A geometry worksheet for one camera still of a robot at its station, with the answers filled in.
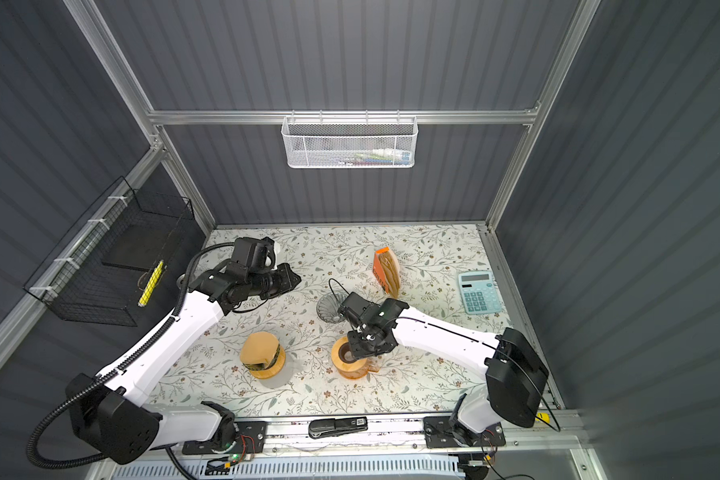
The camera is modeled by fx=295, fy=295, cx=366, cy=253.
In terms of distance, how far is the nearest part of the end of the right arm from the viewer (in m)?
0.56

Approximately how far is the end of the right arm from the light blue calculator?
0.44m

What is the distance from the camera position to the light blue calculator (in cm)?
98
